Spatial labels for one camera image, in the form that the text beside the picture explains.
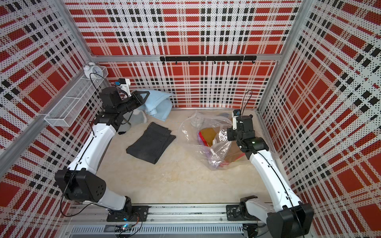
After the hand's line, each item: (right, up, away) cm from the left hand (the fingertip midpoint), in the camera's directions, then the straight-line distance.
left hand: (151, 92), depth 74 cm
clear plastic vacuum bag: (+31, -34, +3) cm, 46 cm away
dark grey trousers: (-8, -31, +23) cm, 39 cm away
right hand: (+44, -18, +3) cm, 47 cm away
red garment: (+27, -26, +24) cm, 45 cm away
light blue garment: (+3, -6, 0) cm, 7 cm away
